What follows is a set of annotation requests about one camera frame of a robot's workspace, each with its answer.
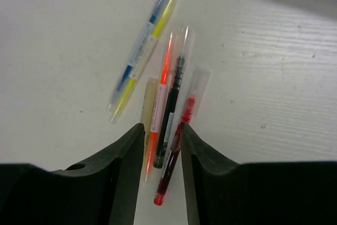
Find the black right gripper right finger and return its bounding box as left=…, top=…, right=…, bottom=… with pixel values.
left=181, top=123, right=336, bottom=224

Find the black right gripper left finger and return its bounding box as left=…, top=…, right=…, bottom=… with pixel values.
left=1, top=123, right=145, bottom=224

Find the red gel pen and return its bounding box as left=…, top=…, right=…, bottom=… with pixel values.
left=154, top=67, right=211, bottom=206

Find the cream highlighter pen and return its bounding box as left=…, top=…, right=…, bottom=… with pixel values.
left=141, top=77, right=158, bottom=184

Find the orange highlighter pen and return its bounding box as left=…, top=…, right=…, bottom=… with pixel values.
left=145, top=32, right=173, bottom=180

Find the black gel pen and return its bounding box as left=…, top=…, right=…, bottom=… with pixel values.
left=153, top=26, right=190, bottom=169

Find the blue highlighter pen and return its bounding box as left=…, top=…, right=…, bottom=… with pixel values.
left=108, top=0, right=166, bottom=110

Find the yellow highlighter pen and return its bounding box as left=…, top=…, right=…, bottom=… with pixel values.
left=110, top=0, right=176, bottom=123

